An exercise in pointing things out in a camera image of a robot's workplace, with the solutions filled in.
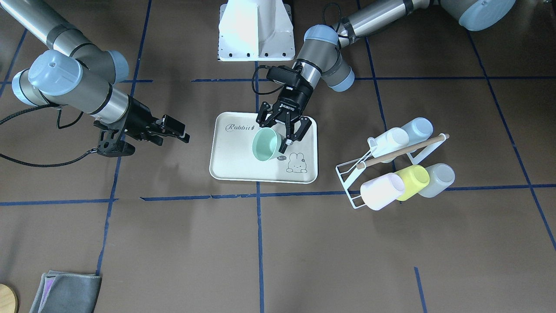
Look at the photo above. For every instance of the cream rabbit print tray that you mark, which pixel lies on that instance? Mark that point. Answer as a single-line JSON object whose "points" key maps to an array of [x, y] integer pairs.
{"points": [[242, 150]]}

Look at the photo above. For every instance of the round wooden stand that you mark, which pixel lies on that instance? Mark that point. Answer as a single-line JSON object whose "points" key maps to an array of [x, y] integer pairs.
{"points": [[8, 300]]}

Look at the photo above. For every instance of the grey cup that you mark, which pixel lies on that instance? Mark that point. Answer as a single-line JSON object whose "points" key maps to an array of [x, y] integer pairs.
{"points": [[441, 177]]}

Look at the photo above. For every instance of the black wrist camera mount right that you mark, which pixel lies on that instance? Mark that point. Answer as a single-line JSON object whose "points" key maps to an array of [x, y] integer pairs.
{"points": [[111, 143]]}

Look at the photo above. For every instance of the light blue cup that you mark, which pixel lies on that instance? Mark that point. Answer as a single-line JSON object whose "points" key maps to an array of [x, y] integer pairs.
{"points": [[418, 130]]}

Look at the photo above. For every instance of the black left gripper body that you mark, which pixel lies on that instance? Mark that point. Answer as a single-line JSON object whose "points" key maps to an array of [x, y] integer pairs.
{"points": [[295, 98]]}

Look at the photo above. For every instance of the yellow cup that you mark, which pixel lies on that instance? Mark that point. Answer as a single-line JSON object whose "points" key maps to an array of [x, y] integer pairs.
{"points": [[415, 178]]}

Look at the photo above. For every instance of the green cup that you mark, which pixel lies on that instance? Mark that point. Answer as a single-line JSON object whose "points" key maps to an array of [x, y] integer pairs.
{"points": [[266, 144]]}

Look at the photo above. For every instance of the white wire cup rack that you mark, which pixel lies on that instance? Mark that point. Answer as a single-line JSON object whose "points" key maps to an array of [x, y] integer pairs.
{"points": [[354, 173]]}

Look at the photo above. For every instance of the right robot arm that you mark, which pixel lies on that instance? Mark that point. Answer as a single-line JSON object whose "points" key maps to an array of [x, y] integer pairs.
{"points": [[75, 72]]}

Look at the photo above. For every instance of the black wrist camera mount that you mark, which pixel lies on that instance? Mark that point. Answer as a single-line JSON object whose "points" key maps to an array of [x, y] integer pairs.
{"points": [[111, 143], [284, 75]]}

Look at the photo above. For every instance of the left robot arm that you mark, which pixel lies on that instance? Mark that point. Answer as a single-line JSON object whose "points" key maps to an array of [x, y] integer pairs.
{"points": [[320, 57]]}

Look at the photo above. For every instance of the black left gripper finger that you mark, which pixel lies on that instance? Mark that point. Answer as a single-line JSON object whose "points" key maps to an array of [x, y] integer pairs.
{"points": [[298, 135], [267, 114]]}

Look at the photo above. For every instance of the grey folded cloth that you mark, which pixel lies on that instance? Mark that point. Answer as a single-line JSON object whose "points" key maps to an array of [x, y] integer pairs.
{"points": [[66, 292]]}

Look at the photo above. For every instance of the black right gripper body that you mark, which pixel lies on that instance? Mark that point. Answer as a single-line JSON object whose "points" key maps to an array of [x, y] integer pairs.
{"points": [[140, 118]]}

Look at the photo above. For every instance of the cream cup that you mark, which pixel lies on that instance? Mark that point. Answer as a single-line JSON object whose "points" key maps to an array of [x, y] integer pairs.
{"points": [[392, 140]]}

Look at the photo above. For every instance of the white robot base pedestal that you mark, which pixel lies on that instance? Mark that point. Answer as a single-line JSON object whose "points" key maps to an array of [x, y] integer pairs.
{"points": [[255, 30]]}

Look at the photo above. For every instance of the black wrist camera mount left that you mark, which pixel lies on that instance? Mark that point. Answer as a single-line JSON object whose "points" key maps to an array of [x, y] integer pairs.
{"points": [[284, 75]]}

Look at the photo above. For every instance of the pink cup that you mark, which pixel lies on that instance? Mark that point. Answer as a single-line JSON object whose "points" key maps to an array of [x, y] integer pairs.
{"points": [[381, 191]]}

